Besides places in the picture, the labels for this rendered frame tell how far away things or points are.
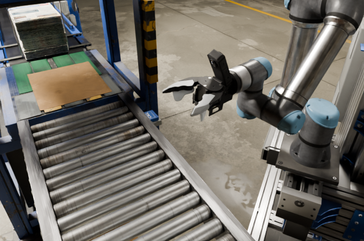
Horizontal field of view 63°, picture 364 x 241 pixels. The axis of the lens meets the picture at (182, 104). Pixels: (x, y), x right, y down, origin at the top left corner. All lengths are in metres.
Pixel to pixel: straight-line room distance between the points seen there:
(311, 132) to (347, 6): 0.45
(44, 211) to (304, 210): 0.90
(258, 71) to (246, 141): 1.73
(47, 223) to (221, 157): 1.59
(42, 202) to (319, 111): 1.01
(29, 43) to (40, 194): 1.27
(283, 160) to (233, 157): 1.21
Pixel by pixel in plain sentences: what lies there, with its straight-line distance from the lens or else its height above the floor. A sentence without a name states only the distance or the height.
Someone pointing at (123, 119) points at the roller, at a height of 0.79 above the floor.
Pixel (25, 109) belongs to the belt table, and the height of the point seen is 0.80.
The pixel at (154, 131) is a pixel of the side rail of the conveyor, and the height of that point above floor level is 0.80.
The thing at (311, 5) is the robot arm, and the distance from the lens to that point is 1.04.
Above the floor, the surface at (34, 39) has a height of 0.92.
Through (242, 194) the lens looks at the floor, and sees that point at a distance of 2.18.
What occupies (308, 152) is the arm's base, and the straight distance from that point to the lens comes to 1.22.
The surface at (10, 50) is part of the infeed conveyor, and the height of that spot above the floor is 0.80.
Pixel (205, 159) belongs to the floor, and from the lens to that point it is 2.39.
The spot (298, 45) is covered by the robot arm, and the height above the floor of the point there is 1.25.
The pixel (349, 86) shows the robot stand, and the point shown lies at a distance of 1.56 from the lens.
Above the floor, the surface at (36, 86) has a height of 0.80.
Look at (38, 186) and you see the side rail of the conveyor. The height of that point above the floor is 0.80.
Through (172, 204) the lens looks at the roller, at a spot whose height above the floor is 0.80.
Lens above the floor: 1.63
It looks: 33 degrees down
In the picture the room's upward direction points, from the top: straight up
